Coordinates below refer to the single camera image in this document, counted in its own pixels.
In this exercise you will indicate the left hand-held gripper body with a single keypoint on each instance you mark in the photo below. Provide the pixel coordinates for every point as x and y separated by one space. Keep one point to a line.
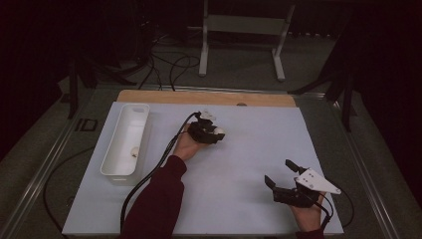
201 131

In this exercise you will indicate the black floor bracket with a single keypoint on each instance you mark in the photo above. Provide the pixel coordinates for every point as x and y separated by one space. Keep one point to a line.
87 124

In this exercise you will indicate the white ping-pong ball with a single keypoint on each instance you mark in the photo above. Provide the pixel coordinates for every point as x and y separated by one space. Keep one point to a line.
219 131

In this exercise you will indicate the person's right hand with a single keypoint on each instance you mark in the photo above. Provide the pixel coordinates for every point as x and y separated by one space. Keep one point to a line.
308 217

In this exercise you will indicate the person's left hand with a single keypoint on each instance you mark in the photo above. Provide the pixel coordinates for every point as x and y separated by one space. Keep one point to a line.
185 147

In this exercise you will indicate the white table mat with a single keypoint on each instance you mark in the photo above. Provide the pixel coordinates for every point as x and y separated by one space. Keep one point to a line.
249 149

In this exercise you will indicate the black tripod legs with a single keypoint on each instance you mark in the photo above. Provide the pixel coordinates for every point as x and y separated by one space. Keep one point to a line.
341 93
86 79

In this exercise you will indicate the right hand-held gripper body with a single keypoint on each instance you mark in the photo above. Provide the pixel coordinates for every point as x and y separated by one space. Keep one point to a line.
308 186

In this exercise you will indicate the white plastic bin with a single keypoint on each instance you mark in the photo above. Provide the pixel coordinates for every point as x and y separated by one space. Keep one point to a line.
126 132

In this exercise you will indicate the grey metal stand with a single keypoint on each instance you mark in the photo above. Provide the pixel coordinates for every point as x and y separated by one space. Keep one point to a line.
245 25

